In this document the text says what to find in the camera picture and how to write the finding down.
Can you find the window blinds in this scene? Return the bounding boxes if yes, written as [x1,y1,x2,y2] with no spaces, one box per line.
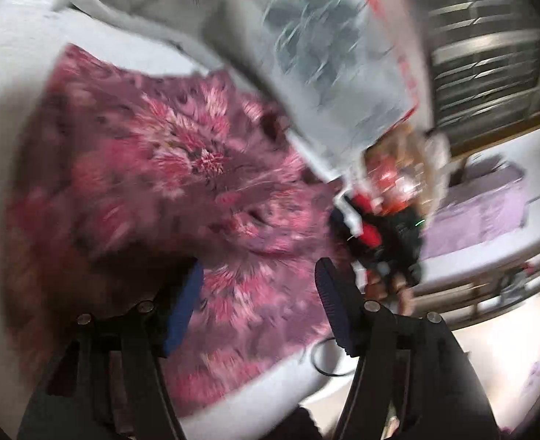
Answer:
[407,0,540,148]

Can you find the white quilted bed cover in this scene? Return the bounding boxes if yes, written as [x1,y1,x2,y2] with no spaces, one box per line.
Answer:
[0,0,360,428]

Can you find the black cable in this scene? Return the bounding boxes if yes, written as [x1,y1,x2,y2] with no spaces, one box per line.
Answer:
[310,337,359,377]

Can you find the red floral bedding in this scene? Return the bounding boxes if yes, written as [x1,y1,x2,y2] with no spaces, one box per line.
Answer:
[343,0,423,117]

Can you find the light purple cloth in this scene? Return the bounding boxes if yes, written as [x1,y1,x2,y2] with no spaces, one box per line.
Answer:
[420,156,530,260]

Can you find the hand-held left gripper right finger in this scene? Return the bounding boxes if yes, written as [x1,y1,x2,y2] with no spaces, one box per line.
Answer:
[314,257,500,440]

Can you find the purple floral garment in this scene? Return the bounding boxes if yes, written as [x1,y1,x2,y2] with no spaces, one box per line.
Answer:
[4,43,359,418]

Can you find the grey floral pillow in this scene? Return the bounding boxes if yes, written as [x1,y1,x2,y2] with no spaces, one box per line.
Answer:
[78,0,432,180]

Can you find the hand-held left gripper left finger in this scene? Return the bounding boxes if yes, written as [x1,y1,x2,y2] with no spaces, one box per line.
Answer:
[17,260,205,440]

